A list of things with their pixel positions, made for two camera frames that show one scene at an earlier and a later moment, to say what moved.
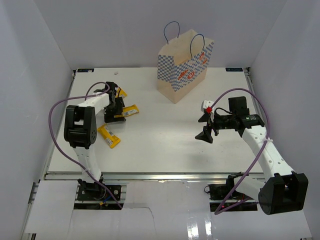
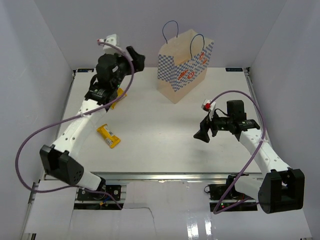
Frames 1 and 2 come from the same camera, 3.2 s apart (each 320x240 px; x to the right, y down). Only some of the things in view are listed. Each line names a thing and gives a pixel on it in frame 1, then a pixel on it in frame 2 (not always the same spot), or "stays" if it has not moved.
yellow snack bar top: (120, 92) stays
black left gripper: (109, 117) → (138, 64)
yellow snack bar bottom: (111, 140) stays
